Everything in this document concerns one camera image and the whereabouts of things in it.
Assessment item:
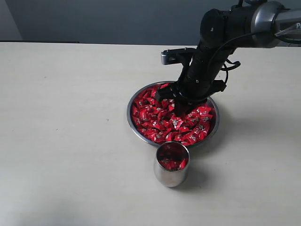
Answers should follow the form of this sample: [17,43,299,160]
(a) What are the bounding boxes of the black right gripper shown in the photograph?
[155,80,227,117]

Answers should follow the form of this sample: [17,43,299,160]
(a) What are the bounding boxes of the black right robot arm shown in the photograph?
[155,0,301,116]

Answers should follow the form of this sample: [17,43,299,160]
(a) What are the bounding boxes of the red wrapped candies pile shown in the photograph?
[131,82,211,145]

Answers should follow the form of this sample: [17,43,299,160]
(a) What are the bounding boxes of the round steel bowl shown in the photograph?
[127,81,220,150]

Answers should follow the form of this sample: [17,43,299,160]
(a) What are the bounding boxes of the red candies in cup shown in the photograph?
[157,146,189,171]

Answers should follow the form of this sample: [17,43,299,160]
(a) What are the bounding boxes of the shiny steel cup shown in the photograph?
[153,141,190,187]

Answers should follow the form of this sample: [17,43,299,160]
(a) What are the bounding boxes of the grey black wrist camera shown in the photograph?
[161,48,197,65]

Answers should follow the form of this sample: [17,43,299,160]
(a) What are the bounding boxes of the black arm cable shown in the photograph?
[206,30,261,85]

